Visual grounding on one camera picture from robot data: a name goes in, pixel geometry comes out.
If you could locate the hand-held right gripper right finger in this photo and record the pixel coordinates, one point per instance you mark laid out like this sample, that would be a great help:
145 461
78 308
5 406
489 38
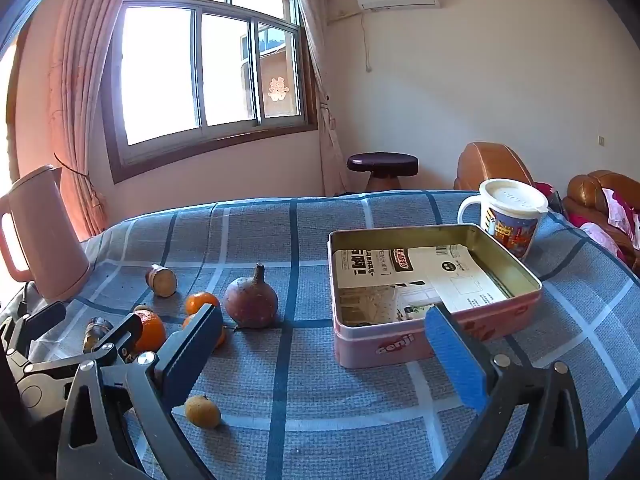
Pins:
452 360

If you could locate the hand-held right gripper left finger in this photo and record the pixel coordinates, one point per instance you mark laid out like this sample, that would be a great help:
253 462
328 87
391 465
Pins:
195 350

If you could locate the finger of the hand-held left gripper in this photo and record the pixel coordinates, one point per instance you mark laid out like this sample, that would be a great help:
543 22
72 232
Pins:
125 332
47 317

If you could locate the large orange mandarin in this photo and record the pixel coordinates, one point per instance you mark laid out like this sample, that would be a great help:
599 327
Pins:
150 332

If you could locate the small orange mandarin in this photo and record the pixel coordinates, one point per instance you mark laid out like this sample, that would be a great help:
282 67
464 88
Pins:
201 302
188 321

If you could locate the brown candy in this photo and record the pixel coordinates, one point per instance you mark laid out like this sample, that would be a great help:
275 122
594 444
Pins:
95 335

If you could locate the purple passion fruit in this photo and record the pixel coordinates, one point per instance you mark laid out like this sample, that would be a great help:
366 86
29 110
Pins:
250 302

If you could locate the pink tin box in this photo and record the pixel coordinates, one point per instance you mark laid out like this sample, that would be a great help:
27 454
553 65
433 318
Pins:
380 345

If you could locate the small yellow loquat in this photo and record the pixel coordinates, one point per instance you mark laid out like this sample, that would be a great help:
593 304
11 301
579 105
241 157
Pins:
202 411

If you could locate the pink electric kettle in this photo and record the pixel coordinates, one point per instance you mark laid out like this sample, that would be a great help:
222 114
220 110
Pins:
45 240

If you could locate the blue plaid cloth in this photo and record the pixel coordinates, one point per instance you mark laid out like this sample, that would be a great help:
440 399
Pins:
300 410

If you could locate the white printed mug with lid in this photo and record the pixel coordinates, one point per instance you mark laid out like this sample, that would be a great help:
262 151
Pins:
510 230

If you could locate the red cloth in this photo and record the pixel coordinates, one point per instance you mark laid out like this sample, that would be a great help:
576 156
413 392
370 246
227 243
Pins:
547 192

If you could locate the brown leather armchair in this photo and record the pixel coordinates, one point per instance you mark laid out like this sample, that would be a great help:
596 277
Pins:
492 165
590 190

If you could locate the dark round stool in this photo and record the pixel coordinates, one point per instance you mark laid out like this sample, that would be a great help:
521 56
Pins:
382 164

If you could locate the pink floral clothing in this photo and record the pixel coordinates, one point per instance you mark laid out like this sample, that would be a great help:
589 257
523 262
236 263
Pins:
617 210

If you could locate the pink embroidered curtain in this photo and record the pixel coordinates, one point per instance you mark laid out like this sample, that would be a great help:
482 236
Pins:
85 85

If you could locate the brown framed window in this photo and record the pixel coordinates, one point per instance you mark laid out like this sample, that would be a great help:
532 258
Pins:
160 75

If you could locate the red window sticker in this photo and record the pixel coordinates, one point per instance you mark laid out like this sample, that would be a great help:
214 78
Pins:
278 89

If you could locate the pale plain curtain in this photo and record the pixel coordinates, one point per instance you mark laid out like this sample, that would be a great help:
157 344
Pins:
320 85

